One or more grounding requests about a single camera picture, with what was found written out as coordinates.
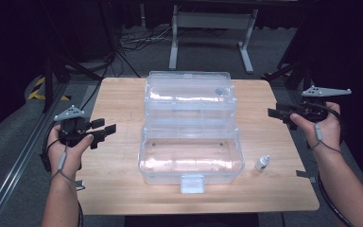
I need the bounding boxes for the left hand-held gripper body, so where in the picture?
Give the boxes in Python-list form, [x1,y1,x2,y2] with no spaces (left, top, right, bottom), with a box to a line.
[54,105,93,148]

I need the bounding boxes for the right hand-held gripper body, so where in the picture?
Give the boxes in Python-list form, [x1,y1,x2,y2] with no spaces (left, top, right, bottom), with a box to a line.
[297,85,353,124]

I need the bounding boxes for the small white dropper bottle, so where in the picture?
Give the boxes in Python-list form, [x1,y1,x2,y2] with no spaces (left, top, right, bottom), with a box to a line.
[254,154,270,172]

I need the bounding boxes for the clear plastic storage box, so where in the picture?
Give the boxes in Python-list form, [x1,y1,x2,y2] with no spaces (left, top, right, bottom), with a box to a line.
[137,70,246,195]

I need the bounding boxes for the person's left hand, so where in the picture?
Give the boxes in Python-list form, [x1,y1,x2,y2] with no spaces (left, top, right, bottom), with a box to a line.
[46,124,95,180]

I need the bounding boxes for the person's right hand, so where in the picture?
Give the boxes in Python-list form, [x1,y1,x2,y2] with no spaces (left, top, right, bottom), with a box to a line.
[289,101,342,153]

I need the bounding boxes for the black metal stand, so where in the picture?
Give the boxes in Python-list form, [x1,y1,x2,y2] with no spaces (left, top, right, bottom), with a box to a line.
[261,60,317,96]
[42,53,104,114]

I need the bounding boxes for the yellow black hazard tape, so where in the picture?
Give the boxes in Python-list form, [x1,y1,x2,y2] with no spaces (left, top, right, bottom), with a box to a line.
[27,76,72,102]

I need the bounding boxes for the black curtain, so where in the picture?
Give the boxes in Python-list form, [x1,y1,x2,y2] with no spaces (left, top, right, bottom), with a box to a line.
[308,0,363,197]
[0,0,50,146]

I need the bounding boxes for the grey right wrist strap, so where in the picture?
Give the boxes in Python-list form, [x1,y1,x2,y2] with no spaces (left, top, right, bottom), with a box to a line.
[309,122,343,155]

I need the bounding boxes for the grey wrist strap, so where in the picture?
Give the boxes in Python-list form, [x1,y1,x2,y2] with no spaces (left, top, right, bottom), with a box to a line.
[50,143,87,191]
[309,122,343,155]

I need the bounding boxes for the grey left wrist strap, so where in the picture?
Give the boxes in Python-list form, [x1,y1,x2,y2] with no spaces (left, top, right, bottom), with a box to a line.
[50,143,87,191]

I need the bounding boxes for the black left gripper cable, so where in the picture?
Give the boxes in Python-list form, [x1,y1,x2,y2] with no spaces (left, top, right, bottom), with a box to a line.
[41,55,115,227]

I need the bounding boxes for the aluminium floor rail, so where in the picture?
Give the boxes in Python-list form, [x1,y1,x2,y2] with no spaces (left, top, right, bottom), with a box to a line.
[0,83,69,227]

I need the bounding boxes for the tangle of floor cables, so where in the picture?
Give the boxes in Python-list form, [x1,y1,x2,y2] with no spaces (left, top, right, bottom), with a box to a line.
[118,26,175,52]

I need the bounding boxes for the white metal desk frame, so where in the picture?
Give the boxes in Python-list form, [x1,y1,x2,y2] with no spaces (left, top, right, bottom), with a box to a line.
[168,4,259,75]

